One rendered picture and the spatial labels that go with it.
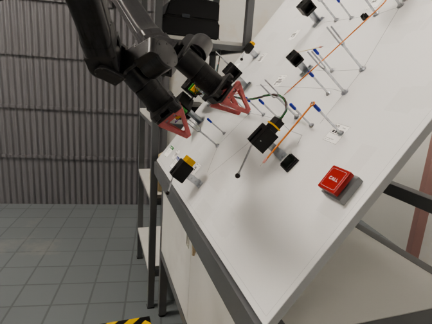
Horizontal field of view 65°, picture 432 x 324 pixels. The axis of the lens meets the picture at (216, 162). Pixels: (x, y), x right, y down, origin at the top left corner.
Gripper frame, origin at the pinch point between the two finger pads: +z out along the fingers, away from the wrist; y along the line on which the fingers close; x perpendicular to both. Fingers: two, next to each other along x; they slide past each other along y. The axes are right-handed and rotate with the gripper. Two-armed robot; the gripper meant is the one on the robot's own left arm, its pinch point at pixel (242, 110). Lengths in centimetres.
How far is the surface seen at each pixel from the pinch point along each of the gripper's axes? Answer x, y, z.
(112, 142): 22, 257, -7
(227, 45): -47, 82, -1
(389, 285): 14, -15, 54
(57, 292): 113, 133, 14
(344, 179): 7.0, -30.1, 13.8
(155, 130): 7, 89, -3
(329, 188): 9.4, -28.0, 13.5
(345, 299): 23, -17, 42
